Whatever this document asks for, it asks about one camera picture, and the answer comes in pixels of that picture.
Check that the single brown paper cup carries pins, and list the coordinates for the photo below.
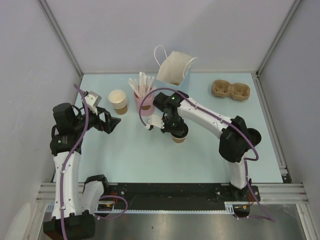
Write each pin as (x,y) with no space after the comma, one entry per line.
(178,139)

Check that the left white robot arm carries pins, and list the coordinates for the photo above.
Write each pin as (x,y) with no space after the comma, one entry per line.
(67,162)

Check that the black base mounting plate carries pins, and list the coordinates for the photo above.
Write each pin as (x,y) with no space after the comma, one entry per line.
(180,196)

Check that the white and blue paper bag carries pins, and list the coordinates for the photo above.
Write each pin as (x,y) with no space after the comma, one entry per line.
(175,66)

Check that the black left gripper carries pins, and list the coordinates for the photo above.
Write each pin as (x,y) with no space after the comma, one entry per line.
(109,123)

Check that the stack of brown paper cups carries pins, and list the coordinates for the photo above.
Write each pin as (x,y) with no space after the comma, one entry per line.
(119,101)

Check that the aluminium frame rail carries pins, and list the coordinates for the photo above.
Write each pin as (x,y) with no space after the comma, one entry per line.
(278,193)

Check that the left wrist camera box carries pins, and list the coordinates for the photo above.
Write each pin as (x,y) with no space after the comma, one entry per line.
(92,100)

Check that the pink straw holder cup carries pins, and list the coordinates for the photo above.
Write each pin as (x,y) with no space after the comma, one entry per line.
(147,108)

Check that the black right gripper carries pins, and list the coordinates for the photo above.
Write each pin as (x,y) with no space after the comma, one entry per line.
(178,130)

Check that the bundle of wrapped white straws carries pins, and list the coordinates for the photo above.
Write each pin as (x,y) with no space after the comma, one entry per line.
(142,86)

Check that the black plastic cup lid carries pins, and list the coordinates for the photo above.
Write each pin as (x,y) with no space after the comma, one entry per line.
(180,133)

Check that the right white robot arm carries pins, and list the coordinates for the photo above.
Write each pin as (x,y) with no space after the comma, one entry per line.
(235,138)

